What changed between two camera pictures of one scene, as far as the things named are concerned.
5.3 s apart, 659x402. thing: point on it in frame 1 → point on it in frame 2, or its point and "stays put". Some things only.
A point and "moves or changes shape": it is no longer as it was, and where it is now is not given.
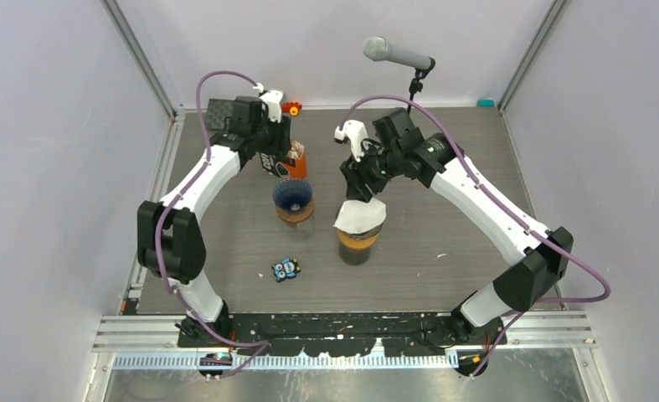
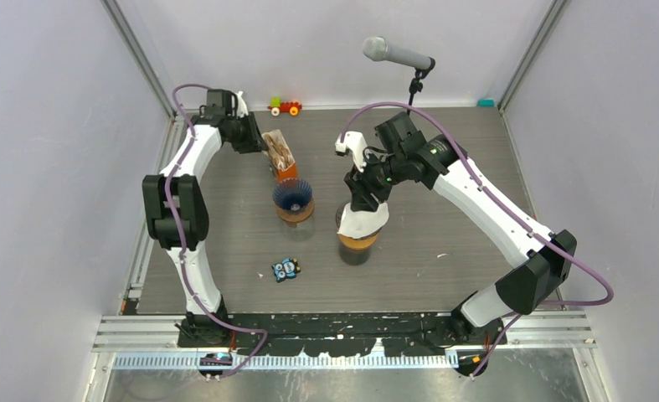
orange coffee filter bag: (294, 165) moves or changes shape
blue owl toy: (288, 268) stays put
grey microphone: (377, 48) stays put
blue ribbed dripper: (292, 195) stays put
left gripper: (281, 144) → (255, 142)
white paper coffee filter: (360, 216) moves or changes shape
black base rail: (347, 334) stays put
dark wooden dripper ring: (296, 217) stays put
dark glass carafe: (353, 257) stays put
